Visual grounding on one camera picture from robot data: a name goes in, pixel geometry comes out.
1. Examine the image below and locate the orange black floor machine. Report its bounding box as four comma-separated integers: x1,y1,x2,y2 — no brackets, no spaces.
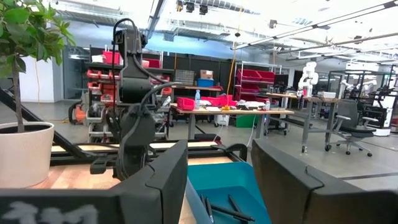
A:
68,100,88,126

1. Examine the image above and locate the shelf with red bins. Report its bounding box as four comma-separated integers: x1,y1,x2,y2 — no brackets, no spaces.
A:
84,45,175,141

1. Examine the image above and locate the black aluminium table frame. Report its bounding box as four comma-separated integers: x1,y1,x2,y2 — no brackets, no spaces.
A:
0,86,249,167

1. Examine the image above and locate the green leafy plant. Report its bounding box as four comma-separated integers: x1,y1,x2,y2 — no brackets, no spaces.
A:
0,0,77,134

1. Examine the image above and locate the wooden work table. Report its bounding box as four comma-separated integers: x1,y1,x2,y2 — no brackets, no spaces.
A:
170,103,295,140

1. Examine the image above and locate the rack of red bins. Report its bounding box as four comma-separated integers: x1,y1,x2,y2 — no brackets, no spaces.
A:
233,61,283,103

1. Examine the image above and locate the wooden workbench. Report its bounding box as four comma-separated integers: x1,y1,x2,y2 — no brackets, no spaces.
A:
266,92,342,154

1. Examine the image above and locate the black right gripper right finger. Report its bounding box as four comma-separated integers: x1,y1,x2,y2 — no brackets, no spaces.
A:
251,139,374,224

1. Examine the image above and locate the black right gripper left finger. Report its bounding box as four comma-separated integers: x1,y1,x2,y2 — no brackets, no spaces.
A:
111,139,189,224

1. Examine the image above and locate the blue plastic tray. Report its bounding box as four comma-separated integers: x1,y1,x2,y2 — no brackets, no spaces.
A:
185,161,273,224

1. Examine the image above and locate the white bucket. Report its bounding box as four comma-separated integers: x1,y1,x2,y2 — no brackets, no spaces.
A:
214,114,231,127

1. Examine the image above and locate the white round plant pot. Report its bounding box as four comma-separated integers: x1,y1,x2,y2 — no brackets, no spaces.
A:
0,121,55,189

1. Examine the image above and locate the blue plastic bin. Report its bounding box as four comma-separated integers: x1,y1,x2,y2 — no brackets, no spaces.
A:
197,78,215,88

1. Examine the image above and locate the grey office chair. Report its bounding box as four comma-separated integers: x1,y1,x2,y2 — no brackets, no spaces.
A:
333,99,379,157

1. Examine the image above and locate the green storage box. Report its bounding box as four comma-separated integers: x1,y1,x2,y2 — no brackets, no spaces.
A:
235,114,259,129

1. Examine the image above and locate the black pen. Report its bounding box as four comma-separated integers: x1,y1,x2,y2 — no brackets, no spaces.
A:
200,193,216,224
227,194,243,215
210,203,256,223

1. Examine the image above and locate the red plastic bin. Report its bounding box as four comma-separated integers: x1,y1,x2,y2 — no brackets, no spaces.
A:
176,96,197,111

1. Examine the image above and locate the grey small parts cabinet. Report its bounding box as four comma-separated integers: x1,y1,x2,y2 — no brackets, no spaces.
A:
174,68,196,86

